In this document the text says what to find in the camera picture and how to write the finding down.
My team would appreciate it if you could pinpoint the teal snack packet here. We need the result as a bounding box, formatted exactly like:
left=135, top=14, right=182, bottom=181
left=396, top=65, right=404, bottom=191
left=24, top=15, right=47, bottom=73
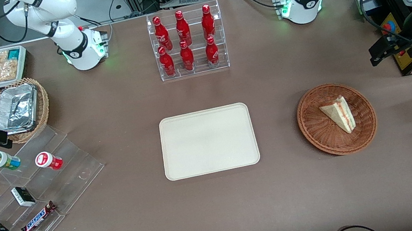
left=6, top=48, right=21, bottom=61

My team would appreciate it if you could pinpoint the red lid snack cup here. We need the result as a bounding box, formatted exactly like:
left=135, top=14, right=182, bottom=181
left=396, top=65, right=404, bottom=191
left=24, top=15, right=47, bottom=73
left=34, top=149, right=65, bottom=174

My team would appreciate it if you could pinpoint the clear acrylic bottle rack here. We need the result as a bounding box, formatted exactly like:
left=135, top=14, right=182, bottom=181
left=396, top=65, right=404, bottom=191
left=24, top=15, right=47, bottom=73
left=144, top=0, right=231, bottom=83

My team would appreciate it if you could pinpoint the triangular sandwich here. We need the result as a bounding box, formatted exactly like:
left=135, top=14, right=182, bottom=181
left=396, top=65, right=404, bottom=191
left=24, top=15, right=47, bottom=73
left=317, top=94, right=358, bottom=139

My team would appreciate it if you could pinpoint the red cola bottle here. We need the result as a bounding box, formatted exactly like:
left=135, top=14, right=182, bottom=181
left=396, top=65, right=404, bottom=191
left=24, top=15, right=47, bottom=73
left=177, top=39, right=197, bottom=73
left=172, top=9, right=194, bottom=48
left=157, top=45, right=177, bottom=78
left=202, top=35, right=222, bottom=68
left=198, top=3, right=218, bottom=41
left=152, top=14, right=174, bottom=53

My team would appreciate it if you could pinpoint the snickers chocolate bar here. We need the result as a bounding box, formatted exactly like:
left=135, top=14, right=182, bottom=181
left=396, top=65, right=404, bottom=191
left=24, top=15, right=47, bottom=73
left=16, top=200, right=62, bottom=231

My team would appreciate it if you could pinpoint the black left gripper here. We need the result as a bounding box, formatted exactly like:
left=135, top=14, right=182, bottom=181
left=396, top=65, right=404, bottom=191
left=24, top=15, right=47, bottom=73
left=366, top=28, right=412, bottom=67

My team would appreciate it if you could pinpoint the round brown wicker basket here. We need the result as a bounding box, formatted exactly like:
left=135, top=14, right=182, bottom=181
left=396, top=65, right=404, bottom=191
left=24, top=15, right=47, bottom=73
left=292, top=76, right=383, bottom=162

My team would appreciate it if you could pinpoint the oval light wicker basket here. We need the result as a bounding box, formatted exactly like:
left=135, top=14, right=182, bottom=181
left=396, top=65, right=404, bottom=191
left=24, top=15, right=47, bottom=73
left=0, top=74, right=56, bottom=148

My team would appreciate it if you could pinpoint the green lid snack cup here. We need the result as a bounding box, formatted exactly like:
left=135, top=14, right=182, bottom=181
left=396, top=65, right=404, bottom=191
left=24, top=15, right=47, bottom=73
left=0, top=147, right=23, bottom=173

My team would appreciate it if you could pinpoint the silver foil container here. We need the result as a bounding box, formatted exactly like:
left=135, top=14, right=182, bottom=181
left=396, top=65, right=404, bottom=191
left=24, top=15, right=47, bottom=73
left=0, top=81, right=45, bottom=136

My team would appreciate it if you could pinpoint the beige plastic tray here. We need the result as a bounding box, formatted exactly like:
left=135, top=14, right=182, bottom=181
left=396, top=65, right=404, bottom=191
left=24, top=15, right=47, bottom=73
left=155, top=100, right=263, bottom=182

